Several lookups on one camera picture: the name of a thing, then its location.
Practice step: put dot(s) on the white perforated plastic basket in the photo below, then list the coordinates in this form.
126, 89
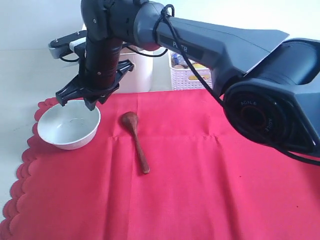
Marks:
180, 77

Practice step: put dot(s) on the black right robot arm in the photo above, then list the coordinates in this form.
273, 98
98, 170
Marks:
267, 83

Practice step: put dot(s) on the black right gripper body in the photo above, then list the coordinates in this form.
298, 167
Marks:
103, 69

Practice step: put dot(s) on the dark wooden spoon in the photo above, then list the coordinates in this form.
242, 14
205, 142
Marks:
130, 121

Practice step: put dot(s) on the brown egg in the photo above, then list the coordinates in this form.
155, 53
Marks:
178, 66

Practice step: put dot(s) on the small milk carton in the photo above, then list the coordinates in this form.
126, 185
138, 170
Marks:
177, 59

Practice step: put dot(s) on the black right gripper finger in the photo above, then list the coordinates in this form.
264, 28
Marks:
93, 98
73, 90

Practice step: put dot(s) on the red scalloped tablecloth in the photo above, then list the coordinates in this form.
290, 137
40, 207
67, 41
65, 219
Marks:
206, 182

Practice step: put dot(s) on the yellow lemon with sticker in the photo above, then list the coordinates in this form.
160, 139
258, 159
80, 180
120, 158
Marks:
196, 66

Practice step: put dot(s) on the cream plastic bin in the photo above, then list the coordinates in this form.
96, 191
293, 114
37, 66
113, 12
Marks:
139, 80

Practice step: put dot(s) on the white ceramic bowl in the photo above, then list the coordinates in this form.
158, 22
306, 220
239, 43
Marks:
69, 127

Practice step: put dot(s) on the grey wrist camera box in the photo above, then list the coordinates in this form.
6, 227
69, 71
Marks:
63, 46

